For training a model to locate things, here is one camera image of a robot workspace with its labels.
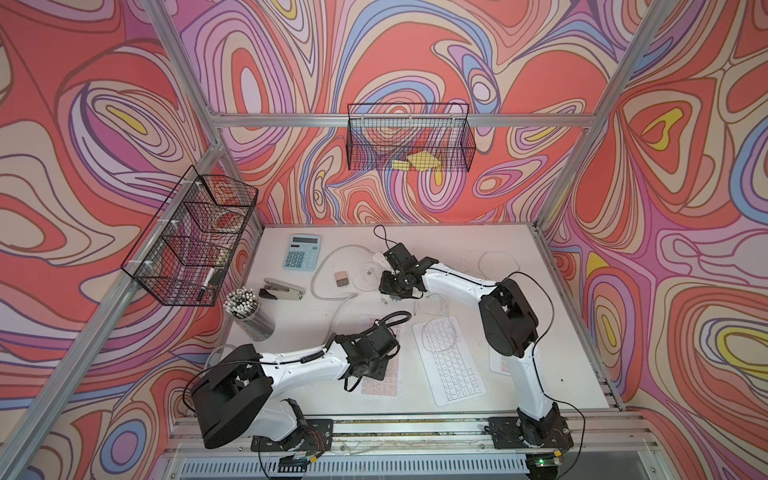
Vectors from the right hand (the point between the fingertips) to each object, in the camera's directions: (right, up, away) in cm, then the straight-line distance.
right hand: (385, 294), depth 96 cm
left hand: (0, -19, -12) cm, 23 cm away
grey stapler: (-34, +1, 0) cm, 34 cm away
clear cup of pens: (-37, 0, -19) cm, 41 cm away
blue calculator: (-30, +14, +13) cm, 36 cm away
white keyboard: (+18, -17, -11) cm, 28 cm away
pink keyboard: (+1, -23, -15) cm, 27 cm away
